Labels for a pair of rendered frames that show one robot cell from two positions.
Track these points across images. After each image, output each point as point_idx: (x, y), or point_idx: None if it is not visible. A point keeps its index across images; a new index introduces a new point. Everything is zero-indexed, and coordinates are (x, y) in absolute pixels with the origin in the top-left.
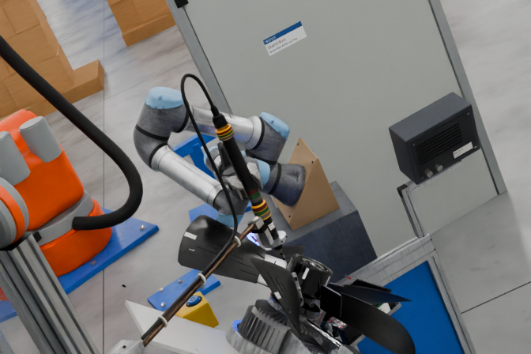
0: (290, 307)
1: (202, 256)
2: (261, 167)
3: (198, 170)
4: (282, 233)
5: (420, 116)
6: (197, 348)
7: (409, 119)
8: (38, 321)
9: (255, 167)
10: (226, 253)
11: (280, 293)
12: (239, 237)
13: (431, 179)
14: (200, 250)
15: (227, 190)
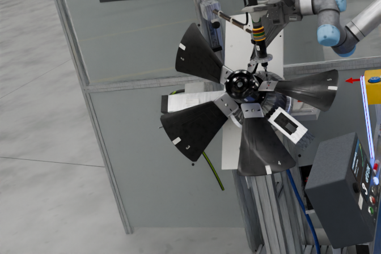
0: (189, 61)
1: (263, 22)
2: (318, 31)
3: (374, 5)
4: (260, 59)
5: (338, 152)
6: (235, 47)
7: (344, 145)
8: None
9: (256, 7)
10: (241, 26)
11: (187, 50)
12: (247, 29)
13: None
14: (267, 20)
15: (345, 29)
